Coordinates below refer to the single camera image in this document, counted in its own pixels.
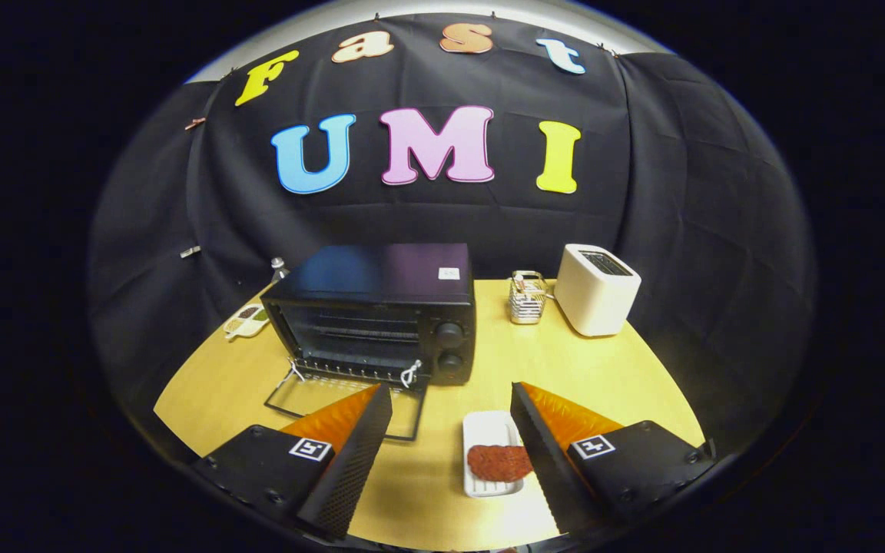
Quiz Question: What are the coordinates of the white pop-up toaster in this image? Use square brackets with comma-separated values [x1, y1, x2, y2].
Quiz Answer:
[554, 243, 642, 337]

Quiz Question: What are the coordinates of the black toaster oven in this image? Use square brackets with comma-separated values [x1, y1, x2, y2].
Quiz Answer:
[262, 243, 477, 442]

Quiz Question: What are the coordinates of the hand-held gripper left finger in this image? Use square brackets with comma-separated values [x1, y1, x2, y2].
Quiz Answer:
[193, 384, 393, 541]

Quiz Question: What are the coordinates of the white divided condiment dish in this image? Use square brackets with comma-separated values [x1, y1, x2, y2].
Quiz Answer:
[223, 303, 270, 341]

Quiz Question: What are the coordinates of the black backdrop cloth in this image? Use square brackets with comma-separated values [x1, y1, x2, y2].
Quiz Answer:
[89, 12, 818, 454]

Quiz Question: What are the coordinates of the reddish-brown meat slice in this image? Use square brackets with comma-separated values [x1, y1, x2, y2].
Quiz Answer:
[467, 444, 533, 483]

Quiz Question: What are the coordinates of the white ribbed plate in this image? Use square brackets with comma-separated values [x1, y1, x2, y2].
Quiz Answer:
[462, 410, 525, 498]

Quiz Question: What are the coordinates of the wire basket holder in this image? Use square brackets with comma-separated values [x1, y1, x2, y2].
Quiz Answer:
[509, 270, 549, 325]

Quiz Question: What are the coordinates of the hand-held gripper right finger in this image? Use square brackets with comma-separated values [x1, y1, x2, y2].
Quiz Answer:
[510, 382, 716, 536]

